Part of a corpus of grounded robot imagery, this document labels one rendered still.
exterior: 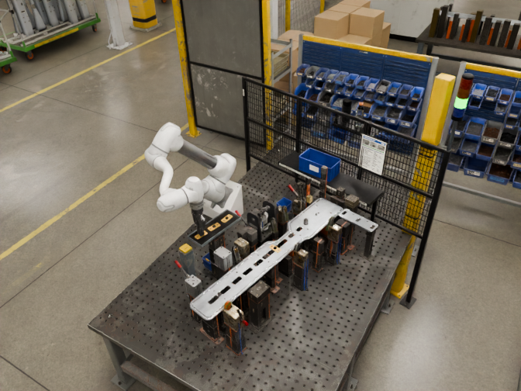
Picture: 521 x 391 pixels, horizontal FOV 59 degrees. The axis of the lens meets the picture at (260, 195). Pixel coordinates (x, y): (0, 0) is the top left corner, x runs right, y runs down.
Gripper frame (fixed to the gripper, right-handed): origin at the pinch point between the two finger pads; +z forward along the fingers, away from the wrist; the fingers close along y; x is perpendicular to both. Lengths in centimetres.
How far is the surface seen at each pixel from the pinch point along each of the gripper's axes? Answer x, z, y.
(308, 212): 83, 21, 20
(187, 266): -17.3, 16.6, 6.1
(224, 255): 2.3, 9.4, 21.1
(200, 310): -31, 20, 38
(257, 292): 2, 18, 53
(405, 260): 147, 79, 72
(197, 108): 182, 77, -269
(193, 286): -25.3, 14.4, 24.5
